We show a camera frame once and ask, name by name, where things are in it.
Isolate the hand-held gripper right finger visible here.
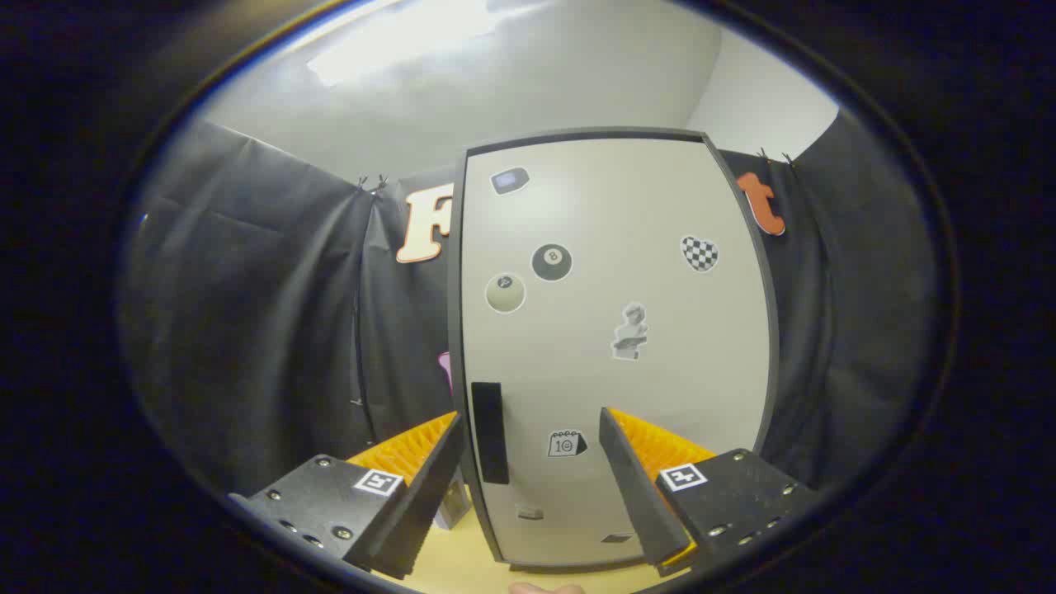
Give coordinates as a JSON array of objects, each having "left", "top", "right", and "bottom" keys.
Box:
[{"left": 598, "top": 407, "right": 822, "bottom": 578}]

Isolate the black backdrop cloth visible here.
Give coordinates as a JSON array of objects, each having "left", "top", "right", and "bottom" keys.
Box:
[{"left": 124, "top": 107, "right": 937, "bottom": 496}]

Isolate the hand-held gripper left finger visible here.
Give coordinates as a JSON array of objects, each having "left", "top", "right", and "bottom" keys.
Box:
[{"left": 229, "top": 411, "right": 467, "bottom": 581}]

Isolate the dark grey cabinet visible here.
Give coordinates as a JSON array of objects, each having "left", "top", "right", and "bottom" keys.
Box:
[{"left": 448, "top": 126, "right": 780, "bottom": 572}]

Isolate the grey cover book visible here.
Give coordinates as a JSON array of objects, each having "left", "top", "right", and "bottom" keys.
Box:
[{"left": 433, "top": 483, "right": 471, "bottom": 530}]

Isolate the black backdrop stand pole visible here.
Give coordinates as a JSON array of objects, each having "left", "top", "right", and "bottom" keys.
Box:
[{"left": 353, "top": 194, "right": 376, "bottom": 446}]

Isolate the black door handle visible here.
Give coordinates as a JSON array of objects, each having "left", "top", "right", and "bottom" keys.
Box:
[{"left": 470, "top": 381, "right": 505, "bottom": 485}]

